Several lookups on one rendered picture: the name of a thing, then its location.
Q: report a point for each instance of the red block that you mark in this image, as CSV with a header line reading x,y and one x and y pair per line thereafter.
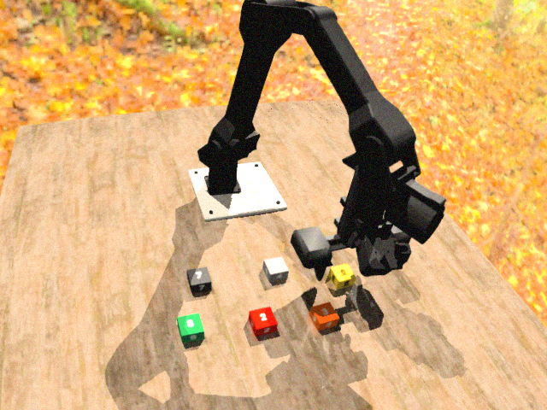
x,y
262,321

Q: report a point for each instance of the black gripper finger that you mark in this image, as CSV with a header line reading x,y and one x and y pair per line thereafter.
x,y
319,271

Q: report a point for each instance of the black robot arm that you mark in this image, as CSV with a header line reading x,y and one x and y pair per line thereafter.
x,y
379,131

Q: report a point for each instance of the orange block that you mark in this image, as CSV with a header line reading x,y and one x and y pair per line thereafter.
x,y
323,316

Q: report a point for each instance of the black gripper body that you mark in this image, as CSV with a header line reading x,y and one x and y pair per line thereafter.
x,y
315,250

